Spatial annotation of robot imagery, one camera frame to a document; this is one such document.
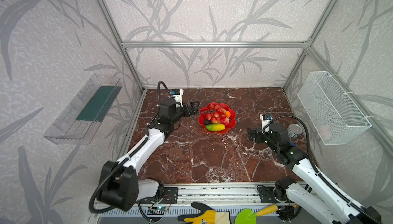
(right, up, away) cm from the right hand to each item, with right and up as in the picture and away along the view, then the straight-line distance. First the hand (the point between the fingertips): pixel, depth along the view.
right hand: (256, 123), depth 81 cm
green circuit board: (-51, -41, -9) cm, 66 cm away
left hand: (-33, +13, -1) cm, 35 cm away
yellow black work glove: (-27, -39, -15) cm, 50 cm away
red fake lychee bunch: (-21, +2, +12) cm, 24 cm away
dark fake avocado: (-26, -1, +14) cm, 30 cm away
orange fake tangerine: (-12, +3, +18) cm, 22 cm away
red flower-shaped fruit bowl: (-28, +6, +16) cm, 33 cm away
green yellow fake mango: (-21, -4, +12) cm, 25 cm away
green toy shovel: (-9, -40, -13) cm, 43 cm away
